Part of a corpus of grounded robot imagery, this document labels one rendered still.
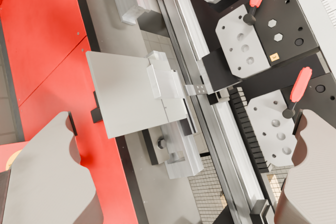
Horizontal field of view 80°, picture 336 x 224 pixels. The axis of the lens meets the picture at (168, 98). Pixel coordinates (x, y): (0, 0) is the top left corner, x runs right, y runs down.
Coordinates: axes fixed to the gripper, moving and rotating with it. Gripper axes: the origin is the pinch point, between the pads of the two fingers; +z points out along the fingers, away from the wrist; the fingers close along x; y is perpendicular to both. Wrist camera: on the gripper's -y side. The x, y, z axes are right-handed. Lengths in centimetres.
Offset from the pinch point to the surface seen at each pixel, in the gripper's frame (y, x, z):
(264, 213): 61, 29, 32
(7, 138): 60, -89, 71
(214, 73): 13.1, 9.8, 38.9
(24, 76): 28, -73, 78
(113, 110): 14.3, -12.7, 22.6
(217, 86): 16.2, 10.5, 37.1
